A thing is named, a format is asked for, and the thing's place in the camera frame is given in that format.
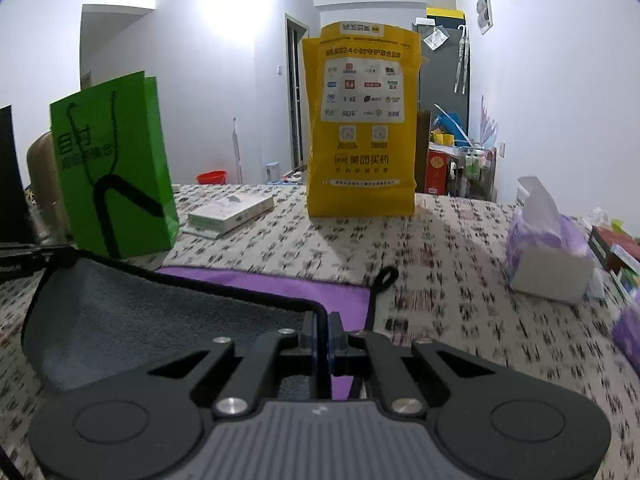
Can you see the black paper shopping bag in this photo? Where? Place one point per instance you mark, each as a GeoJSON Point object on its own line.
{"type": "Point", "coordinates": [16, 221]}

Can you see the cluttered side shelf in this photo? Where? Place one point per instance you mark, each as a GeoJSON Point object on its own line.
{"type": "Point", "coordinates": [457, 166]}

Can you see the yellow delivery paper bag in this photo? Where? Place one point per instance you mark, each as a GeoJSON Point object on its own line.
{"type": "Point", "coordinates": [362, 88]}

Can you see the wall picture frame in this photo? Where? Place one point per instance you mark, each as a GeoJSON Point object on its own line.
{"type": "Point", "coordinates": [484, 15]}

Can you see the green paper shopping bag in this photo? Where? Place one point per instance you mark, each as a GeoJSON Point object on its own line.
{"type": "Point", "coordinates": [113, 170]}

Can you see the open white tissue box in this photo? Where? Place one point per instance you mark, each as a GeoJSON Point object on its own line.
{"type": "Point", "coordinates": [547, 255]}

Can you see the purple tissue pack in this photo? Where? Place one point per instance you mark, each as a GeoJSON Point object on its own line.
{"type": "Point", "coordinates": [626, 332]}

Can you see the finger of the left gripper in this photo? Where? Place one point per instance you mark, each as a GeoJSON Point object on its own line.
{"type": "Point", "coordinates": [28, 258]}

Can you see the beige suitcase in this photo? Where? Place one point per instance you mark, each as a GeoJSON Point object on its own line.
{"type": "Point", "coordinates": [45, 183]}

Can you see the white flat box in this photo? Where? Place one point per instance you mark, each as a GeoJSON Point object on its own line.
{"type": "Point", "coordinates": [223, 215]}

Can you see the grey refrigerator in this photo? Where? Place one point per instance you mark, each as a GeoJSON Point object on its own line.
{"type": "Point", "coordinates": [443, 69]}

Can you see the yellow box on refrigerator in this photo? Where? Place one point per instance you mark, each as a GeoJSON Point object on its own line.
{"type": "Point", "coordinates": [444, 13]}

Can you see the red plastic basin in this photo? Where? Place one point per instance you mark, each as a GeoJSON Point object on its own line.
{"type": "Point", "coordinates": [214, 177]}

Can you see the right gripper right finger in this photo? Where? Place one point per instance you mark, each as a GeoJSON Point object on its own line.
{"type": "Point", "coordinates": [376, 365]}

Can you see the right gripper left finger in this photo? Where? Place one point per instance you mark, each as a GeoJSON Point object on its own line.
{"type": "Point", "coordinates": [270, 361]}

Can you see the purple grey microfibre towel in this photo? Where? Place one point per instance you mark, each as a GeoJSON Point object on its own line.
{"type": "Point", "coordinates": [92, 317]}

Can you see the calligraphy print tablecloth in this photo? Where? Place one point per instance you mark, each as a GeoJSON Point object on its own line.
{"type": "Point", "coordinates": [451, 288]}

